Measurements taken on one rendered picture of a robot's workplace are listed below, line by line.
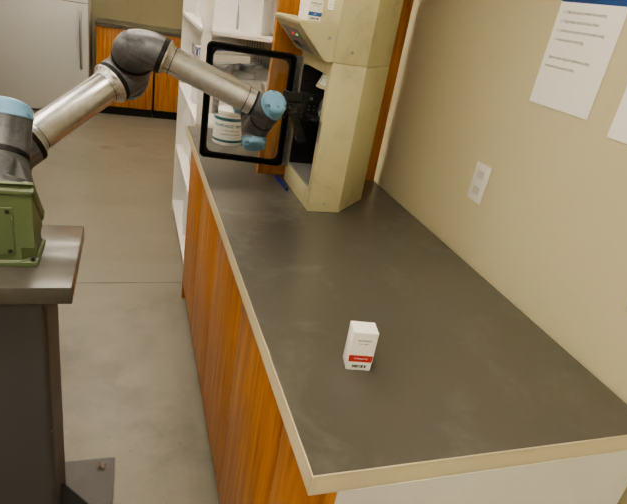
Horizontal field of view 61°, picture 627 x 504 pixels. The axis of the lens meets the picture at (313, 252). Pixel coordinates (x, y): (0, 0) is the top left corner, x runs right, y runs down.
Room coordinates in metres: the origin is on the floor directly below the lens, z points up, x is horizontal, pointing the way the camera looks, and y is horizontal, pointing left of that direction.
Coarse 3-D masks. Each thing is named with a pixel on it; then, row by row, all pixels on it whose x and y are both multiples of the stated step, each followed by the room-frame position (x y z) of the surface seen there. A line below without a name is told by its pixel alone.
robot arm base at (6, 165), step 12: (0, 144) 1.07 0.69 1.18; (0, 156) 1.05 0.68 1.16; (12, 156) 1.07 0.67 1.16; (24, 156) 1.10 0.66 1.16; (0, 168) 1.03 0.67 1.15; (12, 168) 1.05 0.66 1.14; (24, 168) 1.08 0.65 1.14; (0, 180) 1.01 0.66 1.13; (12, 180) 1.02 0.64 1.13; (24, 180) 1.05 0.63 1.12
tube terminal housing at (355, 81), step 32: (352, 0) 1.66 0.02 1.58; (384, 0) 1.72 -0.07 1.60; (352, 32) 1.67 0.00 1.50; (384, 32) 1.77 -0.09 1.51; (320, 64) 1.75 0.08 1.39; (352, 64) 1.68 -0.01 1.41; (384, 64) 1.83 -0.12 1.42; (352, 96) 1.68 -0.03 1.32; (352, 128) 1.69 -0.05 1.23; (288, 160) 1.92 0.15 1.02; (320, 160) 1.66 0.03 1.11; (352, 160) 1.73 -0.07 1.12; (320, 192) 1.67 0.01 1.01; (352, 192) 1.78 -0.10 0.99
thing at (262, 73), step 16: (224, 64) 1.89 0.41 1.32; (240, 64) 1.90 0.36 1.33; (256, 64) 1.91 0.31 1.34; (272, 64) 1.92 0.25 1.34; (288, 64) 1.93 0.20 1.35; (240, 80) 1.90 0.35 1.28; (256, 80) 1.91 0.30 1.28; (272, 80) 1.92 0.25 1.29; (224, 112) 1.89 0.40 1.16; (208, 128) 1.88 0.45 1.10; (224, 128) 1.89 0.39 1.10; (240, 128) 1.90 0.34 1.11; (272, 128) 1.92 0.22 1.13; (208, 144) 1.88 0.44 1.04; (224, 144) 1.89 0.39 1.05; (240, 144) 1.90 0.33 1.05; (272, 144) 1.92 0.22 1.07
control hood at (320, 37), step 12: (276, 12) 1.89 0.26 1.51; (288, 24) 1.78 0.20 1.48; (300, 24) 1.61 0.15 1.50; (312, 24) 1.62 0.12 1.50; (324, 24) 1.64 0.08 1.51; (312, 36) 1.63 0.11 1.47; (324, 36) 1.64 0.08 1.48; (336, 36) 1.66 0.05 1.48; (300, 48) 1.87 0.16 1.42; (312, 48) 1.68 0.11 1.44; (324, 48) 1.64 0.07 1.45; (324, 60) 1.65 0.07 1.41
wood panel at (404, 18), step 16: (288, 0) 1.98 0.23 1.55; (400, 16) 2.13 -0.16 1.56; (400, 32) 2.13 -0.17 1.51; (272, 48) 1.98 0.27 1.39; (288, 48) 1.98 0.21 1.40; (400, 48) 2.14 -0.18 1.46; (384, 96) 2.13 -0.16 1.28; (384, 112) 2.14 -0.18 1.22; (384, 128) 2.14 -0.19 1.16; (368, 176) 2.13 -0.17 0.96
